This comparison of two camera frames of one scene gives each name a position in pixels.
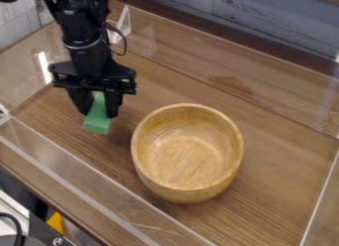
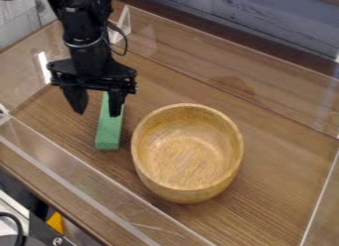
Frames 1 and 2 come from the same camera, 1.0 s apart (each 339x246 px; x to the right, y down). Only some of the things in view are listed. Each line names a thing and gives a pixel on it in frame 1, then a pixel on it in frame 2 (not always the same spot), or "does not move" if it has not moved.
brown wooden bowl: x=185 y=152 does not move
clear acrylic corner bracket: x=116 y=30 does not move
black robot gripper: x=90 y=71 does not move
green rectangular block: x=97 y=122 to x=109 y=127
